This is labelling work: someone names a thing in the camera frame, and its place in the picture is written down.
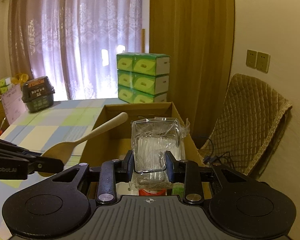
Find green medicine box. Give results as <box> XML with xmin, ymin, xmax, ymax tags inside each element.
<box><xmin>171</xmin><ymin>183</ymin><xmax>184</xmax><ymax>199</ymax></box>

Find beige plastic spoon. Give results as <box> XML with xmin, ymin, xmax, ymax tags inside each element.
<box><xmin>40</xmin><ymin>112</ymin><xmax>129</xmax><ymax>171</ymax></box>

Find red snack packet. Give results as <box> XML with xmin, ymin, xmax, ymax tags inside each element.
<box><xmin>139</xmin><ymin>189</ymin><xmax>166</xmax><ymax>196</ymax></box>

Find bagged metal wire holder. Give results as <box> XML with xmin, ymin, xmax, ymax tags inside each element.
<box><xmin>130</xmin><ymin>117</ymin><xmax>190</xmax><ymax>190</ymax></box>

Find brown cardboard box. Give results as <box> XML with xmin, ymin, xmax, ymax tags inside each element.
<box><xmin>80</xmin><ymin>101</ymin><xmax>206</xmax><ymax>201</ymax></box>

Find pink white cardboard box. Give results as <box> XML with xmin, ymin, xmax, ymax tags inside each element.
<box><xmin>1</xmin><ymin>85</ymin><xmax>27</xmax><ymax>125</ymax></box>

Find dark green instant noodle bowl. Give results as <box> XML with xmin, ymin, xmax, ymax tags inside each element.
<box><xmin>22</xmin><ymin>76</ymin><xmax>55</xmax><ymax>113</ymax></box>

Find quilted brown chair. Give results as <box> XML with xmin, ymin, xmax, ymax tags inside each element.
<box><xmin>199</xmin><ymin>74</ymin><xmax>292</xmax><ymax>179</ymax></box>

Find stack of green tissue boxes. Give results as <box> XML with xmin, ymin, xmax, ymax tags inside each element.
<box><xmin>116</xmin><ymin>53</ymin><xmax>170</xmax><ymax>103</ymax></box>

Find purple sheer curtain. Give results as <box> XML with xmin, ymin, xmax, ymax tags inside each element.
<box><xmin>8</xmin><ymin>0</ymin><xmax>142</xmax><ymax>101</ymax></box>

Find wall power sockets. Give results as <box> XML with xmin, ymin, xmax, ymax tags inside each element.
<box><xmin>245</xmin><ymin>50</ymin><xmax>270</xmax><ymax>73</ymax></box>

